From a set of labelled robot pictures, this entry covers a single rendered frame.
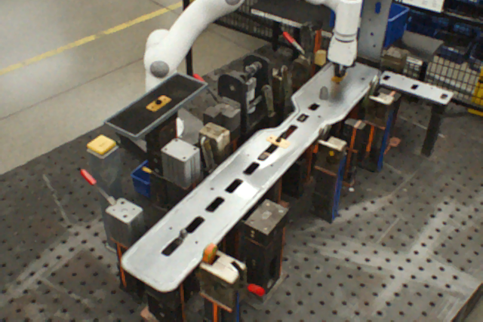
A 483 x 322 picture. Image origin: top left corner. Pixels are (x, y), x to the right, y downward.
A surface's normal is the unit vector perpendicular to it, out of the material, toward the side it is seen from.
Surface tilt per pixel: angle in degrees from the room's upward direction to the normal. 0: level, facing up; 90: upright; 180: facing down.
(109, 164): 90
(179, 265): 0
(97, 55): 0
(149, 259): 0
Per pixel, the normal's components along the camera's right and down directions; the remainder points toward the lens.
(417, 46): 0.02, -0.78
